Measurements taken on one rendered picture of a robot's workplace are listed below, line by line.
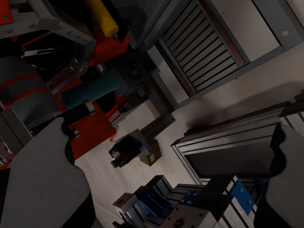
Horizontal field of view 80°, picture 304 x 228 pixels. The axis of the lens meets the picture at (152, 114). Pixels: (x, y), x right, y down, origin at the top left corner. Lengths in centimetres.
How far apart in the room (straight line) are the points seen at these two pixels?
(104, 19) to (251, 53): 61
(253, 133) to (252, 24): 44
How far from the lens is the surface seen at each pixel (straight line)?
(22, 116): 64
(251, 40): 91
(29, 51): 81
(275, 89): 103
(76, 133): 83
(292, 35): 87
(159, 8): 94
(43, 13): 53
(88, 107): 50
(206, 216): 52
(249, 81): 105
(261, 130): 88
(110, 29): 72
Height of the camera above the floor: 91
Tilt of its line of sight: 32 degrees down
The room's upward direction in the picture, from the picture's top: 125 degrees counter-clockwise
